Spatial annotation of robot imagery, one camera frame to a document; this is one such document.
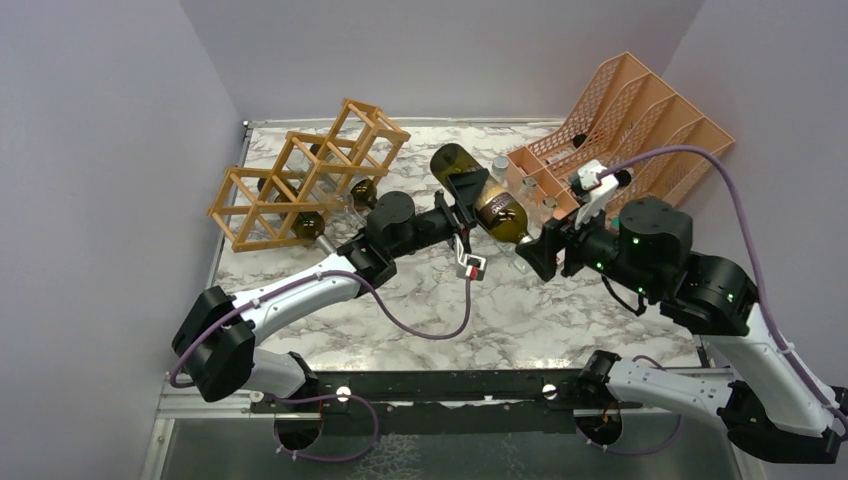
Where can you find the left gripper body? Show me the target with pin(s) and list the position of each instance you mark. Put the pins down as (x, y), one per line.
(458, 221)

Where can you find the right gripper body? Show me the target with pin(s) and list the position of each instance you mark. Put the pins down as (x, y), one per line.
(594, 246)

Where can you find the dark green wine bottle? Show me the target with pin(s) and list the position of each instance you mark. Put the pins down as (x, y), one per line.
(360, 190)
(497, 211)
(308, 225)

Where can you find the clear bottle silver cap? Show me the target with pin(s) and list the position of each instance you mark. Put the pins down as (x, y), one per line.
(499, 168)

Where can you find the clear glass bottle small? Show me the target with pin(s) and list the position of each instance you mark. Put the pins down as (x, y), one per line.
(527, 191)

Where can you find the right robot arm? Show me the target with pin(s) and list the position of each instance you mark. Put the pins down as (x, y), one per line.
(767, 412)

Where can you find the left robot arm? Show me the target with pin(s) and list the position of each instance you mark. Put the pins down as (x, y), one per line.
(216, 343)

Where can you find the wooden wine rack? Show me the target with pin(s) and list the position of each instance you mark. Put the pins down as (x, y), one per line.
(314, 177)

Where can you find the orange plastic file organizer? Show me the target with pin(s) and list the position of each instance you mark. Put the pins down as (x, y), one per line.
(625, 110)

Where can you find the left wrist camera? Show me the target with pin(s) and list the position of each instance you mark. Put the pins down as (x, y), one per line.
(468, 265)

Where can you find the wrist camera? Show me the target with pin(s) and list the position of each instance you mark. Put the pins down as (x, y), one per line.
(468, 265)
(592, 191)

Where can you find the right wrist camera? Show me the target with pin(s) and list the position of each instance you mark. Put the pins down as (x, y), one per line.
(592, 191)

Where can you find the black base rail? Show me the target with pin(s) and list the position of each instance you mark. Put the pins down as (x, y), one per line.
(347, 403)

